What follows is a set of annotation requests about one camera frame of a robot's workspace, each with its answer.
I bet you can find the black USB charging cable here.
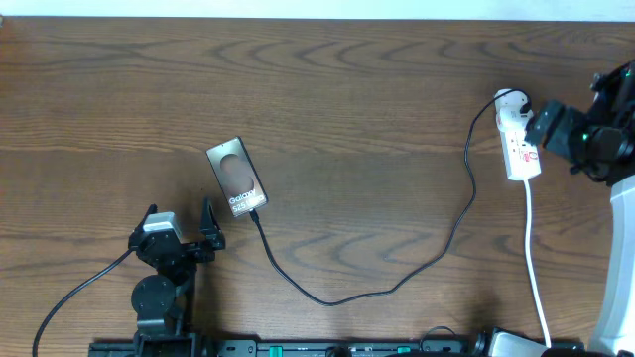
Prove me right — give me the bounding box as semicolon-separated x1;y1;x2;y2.
247;88;534;308

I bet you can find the Galaxy S25 Ultra smartphone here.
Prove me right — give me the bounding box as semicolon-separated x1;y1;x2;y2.
206;137;269;217

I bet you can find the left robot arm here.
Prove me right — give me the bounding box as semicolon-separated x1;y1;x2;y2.
128;198;226;356

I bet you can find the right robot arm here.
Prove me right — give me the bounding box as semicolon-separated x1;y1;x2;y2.
485;61;634;356

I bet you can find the white USB charger adapter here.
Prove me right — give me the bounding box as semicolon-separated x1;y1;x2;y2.
494;88;534;118

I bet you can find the white power strip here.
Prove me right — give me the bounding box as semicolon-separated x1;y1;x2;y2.
496;105;542;181

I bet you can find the black left camera cable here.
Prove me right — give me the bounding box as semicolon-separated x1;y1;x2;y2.
31;249;135;357

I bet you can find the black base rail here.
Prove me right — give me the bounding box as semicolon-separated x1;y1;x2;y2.
88;338;586;357

